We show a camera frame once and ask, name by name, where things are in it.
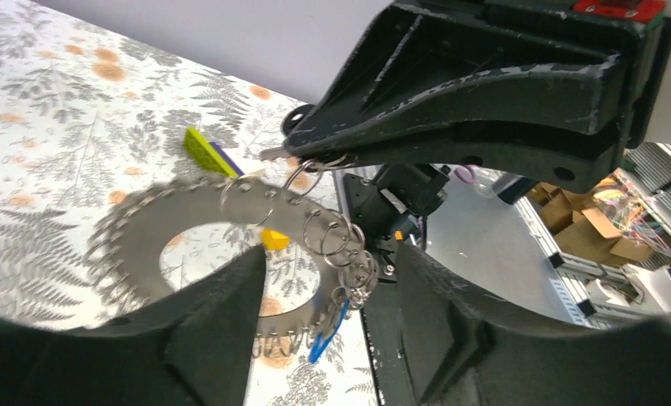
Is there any cardboard boxes pile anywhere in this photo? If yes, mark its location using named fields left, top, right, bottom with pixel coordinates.
left=527, top=179, right=654, bottom=266

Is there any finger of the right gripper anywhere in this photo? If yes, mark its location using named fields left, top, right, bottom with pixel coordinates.
left=284, top=3, right=630, bottom=156
left=298, top=121, right=626, bottom=193

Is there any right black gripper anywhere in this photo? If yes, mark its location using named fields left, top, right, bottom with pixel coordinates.
left=483, top=1, right=671, bottom=148

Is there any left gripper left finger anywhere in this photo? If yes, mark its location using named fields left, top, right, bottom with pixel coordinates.
left=0, top=246, right=266, bottom=405

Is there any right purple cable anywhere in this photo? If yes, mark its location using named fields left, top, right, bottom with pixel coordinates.
left=454, top=163, right=478, bottom=186

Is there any blue key tag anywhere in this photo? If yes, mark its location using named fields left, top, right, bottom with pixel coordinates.
left=308, top=299, right=349, bottom=364

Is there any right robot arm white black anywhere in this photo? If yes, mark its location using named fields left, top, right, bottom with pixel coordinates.
left=282, top=1, right=671, bottom=247

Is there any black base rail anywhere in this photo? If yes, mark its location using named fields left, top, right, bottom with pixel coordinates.
left=336, top=171, right=417, bottom=405

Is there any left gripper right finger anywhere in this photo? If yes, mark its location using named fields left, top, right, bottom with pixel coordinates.
left=396, top=246, right=671, bottom=405

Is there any yellow cube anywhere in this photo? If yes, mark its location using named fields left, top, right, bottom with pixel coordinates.
left=260, top=228, right=290, bottom=251

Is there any floral table mat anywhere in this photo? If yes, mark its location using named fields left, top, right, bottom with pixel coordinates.
left=0, top=0, right=378, bottom=406

